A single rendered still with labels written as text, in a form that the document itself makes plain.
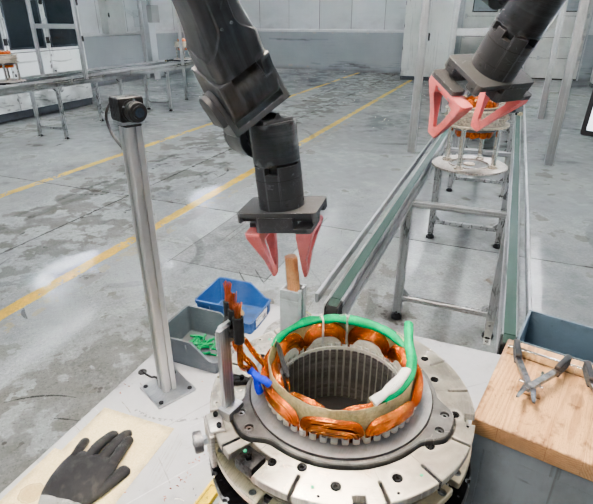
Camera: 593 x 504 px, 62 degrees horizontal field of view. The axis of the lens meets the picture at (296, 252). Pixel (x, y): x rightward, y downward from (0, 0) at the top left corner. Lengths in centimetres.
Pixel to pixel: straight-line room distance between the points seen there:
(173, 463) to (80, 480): 16
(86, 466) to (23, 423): 143
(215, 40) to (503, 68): 34
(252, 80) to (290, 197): 14
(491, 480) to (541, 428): 10
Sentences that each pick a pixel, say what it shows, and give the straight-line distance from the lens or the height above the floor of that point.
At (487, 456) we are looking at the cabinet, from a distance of 72.
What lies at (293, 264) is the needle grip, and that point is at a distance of 64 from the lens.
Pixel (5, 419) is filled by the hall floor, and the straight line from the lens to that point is 248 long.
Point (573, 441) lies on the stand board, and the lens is 70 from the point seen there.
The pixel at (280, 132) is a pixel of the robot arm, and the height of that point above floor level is 140.
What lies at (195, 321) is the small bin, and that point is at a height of 81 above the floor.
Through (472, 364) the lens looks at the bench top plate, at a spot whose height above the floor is 78.
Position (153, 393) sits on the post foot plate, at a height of 79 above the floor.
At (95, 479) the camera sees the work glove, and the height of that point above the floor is 80.
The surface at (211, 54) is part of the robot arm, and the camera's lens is 52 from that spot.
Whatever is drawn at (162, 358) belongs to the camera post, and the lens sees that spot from 108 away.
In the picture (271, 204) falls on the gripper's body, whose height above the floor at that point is 131.
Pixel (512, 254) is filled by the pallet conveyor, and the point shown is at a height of 76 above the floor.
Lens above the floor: 151
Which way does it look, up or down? 26 degrees down
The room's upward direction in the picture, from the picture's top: straight up
